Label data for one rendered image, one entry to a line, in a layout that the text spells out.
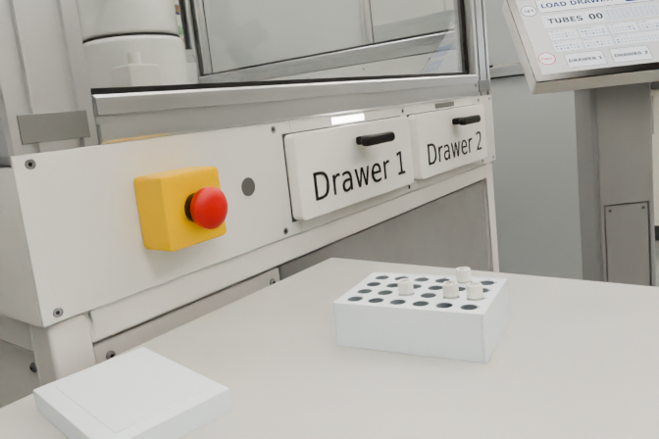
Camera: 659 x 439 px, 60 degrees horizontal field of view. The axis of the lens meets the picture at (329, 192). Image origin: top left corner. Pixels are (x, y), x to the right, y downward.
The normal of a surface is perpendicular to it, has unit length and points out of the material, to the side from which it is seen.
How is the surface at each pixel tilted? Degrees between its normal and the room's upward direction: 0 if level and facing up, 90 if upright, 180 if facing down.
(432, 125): 90
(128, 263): 90
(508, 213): 90
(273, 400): 0
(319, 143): 90
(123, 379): 0
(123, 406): 0
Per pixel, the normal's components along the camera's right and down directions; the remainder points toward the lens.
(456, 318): -0.47, 0.18
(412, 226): 0.79, 0.00
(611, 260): 0.00, 0.14
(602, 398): -0.11, -0.98
